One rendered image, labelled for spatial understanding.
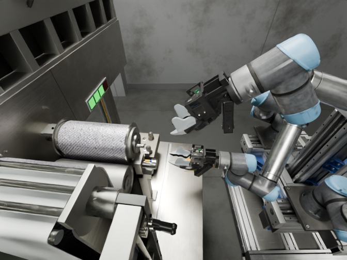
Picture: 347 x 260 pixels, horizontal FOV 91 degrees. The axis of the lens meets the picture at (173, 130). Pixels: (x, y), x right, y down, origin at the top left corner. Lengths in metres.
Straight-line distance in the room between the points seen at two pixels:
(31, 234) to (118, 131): 0.36
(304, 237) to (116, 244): 1.67
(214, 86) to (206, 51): 2.66
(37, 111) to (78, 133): 0.17
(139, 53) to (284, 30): 2.23
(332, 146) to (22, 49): 1.34
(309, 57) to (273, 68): 0.06
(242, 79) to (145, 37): 2.65
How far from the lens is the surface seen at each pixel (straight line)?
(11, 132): 0.70
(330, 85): 0.62
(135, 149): 0.62
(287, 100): 0.45
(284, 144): 0.85
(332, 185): 1.03
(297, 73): 0.42
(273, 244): 1.72
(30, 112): 0.74
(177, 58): 3.07
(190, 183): 0.93
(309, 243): 1.85
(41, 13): 0.83
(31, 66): 0.76
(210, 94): 0.42
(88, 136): 0.64
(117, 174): 0.59
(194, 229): 0.86
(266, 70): 0.40
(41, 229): 0.36
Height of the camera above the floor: 1.72
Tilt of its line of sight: 45 degrees down
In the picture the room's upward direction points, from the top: straight up
